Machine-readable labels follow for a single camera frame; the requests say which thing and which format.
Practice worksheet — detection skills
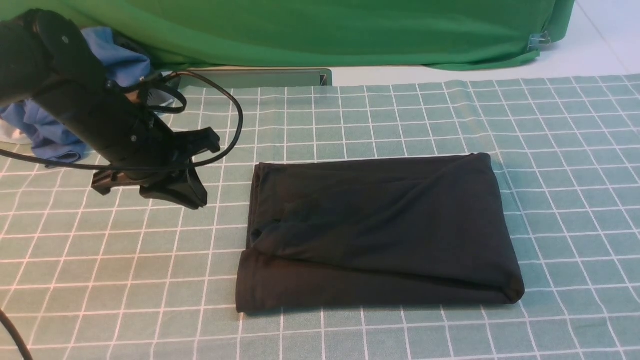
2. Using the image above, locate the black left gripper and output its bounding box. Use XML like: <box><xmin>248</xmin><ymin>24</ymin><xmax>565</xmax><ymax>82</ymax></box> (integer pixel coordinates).
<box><xmin>45</xmin><ymin>82</ymin><xmax>221</xmax><ymax>210</ymax></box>

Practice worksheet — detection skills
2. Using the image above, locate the dark gray long-sleeve shirt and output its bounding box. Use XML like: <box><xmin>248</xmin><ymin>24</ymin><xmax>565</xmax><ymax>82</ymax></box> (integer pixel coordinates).
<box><xmin>235</xmin><ymin>153</ymin><xmax>526</xmax><ymax>313</ymax></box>

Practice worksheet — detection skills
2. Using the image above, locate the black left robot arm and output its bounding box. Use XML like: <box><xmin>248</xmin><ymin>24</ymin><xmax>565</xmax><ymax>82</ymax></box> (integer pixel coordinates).
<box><xmin>1</xmin><ymin>9</ymin><xmax>221</xmax><ymax>210</ymax></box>

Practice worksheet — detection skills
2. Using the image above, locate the blue crumpled shirt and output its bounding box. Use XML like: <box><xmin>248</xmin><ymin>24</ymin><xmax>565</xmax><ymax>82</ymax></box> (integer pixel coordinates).
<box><xmin>1</xmin><ymin>26</ymin><xmax>153</xmax><ymax>163</ymax></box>

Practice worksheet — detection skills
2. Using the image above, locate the green checkered tablecloth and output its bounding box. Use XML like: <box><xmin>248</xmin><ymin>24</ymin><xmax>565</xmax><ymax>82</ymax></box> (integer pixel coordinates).
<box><xmin>0</xmin><ymin>74</ymin><xmax>640</xmax><ymax>360</ymax></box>

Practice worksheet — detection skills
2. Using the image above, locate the green backdrop cloth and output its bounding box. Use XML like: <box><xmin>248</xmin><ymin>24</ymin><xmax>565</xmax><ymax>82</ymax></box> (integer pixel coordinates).
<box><xmin>0</xmin><ymin>0</ymin><xmax>574</xmax><ymax>72</ymax></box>

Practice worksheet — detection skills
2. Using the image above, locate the silver binder clip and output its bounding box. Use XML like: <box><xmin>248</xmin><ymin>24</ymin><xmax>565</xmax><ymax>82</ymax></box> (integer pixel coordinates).
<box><xmin>526</xmin><ymin>31</ymin><xmax>553</xmax><ymax>51</ymax></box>

